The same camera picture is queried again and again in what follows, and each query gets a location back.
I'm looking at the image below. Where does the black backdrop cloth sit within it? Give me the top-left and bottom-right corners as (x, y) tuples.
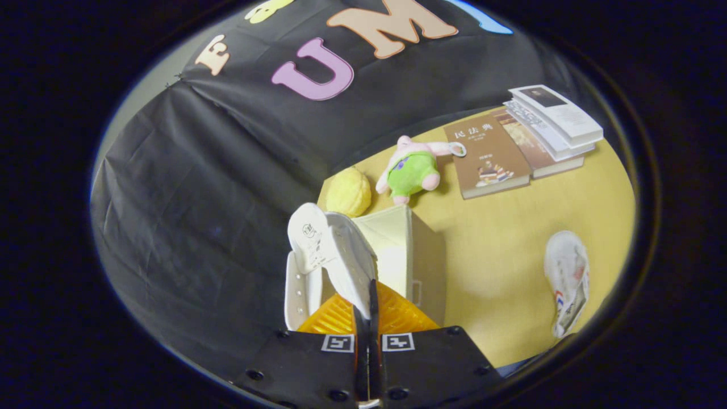
(91, 0), (574, 375)

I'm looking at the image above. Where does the beige fabric storage box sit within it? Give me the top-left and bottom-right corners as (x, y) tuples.
(321, 204), (449, 330)

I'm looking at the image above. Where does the yellow plush ball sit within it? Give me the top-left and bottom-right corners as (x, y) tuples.
(325, 166), (373, 218)

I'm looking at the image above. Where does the green and pink plush toy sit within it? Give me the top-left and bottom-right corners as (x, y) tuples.
(375, 135), (467, 205)

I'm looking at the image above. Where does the white patterned book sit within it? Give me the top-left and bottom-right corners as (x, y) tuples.
(503, 99), (596, 161)

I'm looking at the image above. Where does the brown photo cover book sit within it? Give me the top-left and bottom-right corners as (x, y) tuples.
(491, 108), (586, 180)

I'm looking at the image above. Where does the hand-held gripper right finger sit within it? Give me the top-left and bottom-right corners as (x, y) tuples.
(369, 278), (503, 407)

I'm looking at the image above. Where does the white canvas shoe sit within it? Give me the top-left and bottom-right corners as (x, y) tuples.
(544, 229), (590, 340)
(283, 202), (378, 331)

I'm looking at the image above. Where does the white book with dark photo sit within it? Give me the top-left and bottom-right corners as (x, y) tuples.
(507, 85), (604, 148)

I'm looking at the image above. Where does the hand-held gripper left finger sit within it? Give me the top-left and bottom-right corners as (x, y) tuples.
(233, 293), (370, 407)

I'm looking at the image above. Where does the brown illustrated book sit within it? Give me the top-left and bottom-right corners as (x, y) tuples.
(443, 115), (532, 200)

